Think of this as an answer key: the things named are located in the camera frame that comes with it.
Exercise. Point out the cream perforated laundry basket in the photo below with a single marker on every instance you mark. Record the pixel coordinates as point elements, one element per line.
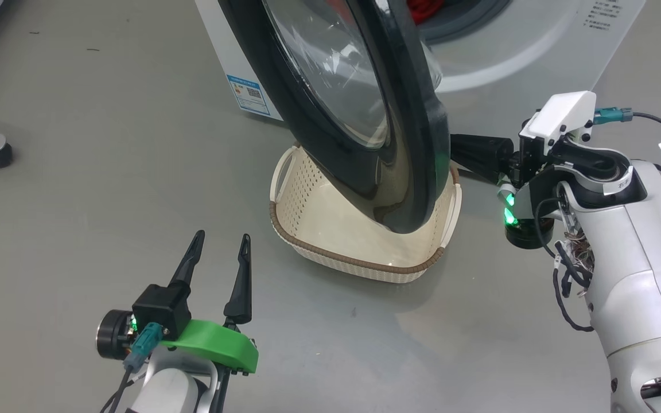
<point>336,229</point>

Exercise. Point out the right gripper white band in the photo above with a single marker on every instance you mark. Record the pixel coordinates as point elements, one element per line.
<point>563,115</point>

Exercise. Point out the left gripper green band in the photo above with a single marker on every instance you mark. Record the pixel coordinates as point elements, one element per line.
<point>216,344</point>

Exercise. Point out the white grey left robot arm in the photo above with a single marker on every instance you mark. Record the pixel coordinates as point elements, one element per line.
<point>164,390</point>

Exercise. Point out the red and white garment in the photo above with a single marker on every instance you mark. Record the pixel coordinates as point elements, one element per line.
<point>422,8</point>

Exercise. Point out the small printed text label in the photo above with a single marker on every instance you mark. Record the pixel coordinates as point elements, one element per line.
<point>600,11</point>

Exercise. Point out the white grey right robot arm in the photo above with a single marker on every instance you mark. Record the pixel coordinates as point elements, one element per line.
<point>640,275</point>

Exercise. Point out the black round glass washer door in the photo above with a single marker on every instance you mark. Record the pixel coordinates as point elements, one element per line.
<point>416,143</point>

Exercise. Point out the white washing machine body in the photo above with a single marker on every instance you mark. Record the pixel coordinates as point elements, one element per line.
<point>537,51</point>

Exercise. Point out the grey rubber door gasket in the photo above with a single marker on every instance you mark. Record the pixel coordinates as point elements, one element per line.
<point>479,17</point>

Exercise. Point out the blue energy label sticker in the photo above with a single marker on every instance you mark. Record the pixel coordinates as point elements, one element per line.
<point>248,94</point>

